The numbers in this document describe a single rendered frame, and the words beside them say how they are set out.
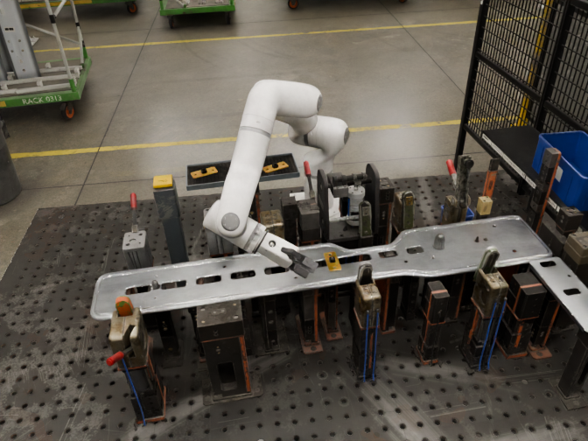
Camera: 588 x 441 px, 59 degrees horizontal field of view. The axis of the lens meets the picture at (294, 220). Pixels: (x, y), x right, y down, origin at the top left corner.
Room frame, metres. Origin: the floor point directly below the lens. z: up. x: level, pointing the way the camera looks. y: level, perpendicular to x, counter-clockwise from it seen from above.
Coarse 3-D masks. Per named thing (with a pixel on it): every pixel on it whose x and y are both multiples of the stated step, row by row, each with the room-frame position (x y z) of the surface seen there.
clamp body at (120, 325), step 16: (112, 320) 0.94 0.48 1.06; (128, 320) 0.94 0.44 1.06; (112, 336) 0.89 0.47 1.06; (128, 336) 0.91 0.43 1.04; (144, 336) 0.95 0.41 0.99; (144, 352) 0.91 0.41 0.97; (128, 368) 0.88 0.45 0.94; (144, 368) 0.90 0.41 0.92; (144, 384) 0.90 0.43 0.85; (160, 384) 0.96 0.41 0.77; (144, 400) 0.89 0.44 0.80; (160, 400) 0.92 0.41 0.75; (144, 416) 0.89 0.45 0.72; (160, 416) 0.89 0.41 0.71
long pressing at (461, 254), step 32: (448, 224) 1.36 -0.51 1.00; (480, 224) 1.35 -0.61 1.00; (512, 224) 1.35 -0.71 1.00; (224, 256) 1.25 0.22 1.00; (256, 256) 1.24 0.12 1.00; (320, 256) 1.23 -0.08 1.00; (416, 256) 1.21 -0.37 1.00; (448, 256) 1.20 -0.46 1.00; (480, 256) 1.19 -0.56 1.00; (512, 256) 1.19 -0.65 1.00; (544, 256) 1.18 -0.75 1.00; (96, 288) 1.14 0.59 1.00; (128, 288) 1.13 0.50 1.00; (160, 288) 1.12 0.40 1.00; (192, 288) 1.11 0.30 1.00; (224, 288) 1.11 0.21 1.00; (256, 288) 1.10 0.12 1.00; (288, 288) 1.10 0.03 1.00; (320, 288) 1.10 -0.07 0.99
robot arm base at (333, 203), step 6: (306, 180) 1.77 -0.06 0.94; (312, 180) 1.75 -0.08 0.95; (306, 186) 1.78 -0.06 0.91; (312, 186) 1.76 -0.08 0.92; (306, 192) 1.78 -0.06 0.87; (330, 192) 1.78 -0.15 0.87; (300, 198) 1.87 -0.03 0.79; (306, 198) 1.79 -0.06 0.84; (330, 198) 1.78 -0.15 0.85; (336, 198) 1.85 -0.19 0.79; (330, 204) 1.78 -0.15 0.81; (336, 204) 1.81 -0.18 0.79; (330, 210) 1.77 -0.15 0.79; (336, 210) 1.77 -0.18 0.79; (330, 216) 1.74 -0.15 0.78
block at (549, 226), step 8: (544, 224) 1.34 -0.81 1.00; (552, 224) 1.34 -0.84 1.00; (544, 232) 1.33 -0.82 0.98; (552, 232) 1.30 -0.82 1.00; (544, 240) 1.32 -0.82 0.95; (552, 240) 1.28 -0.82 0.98; (560, 240) 1.26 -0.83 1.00; (552, 248) 1.27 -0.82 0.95; (560, 248) 1.24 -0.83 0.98; (552, 256) 1.27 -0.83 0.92; (560, 256) 1.24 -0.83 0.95; (544, 264) 1.29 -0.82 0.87; (552, 264) 1.26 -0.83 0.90
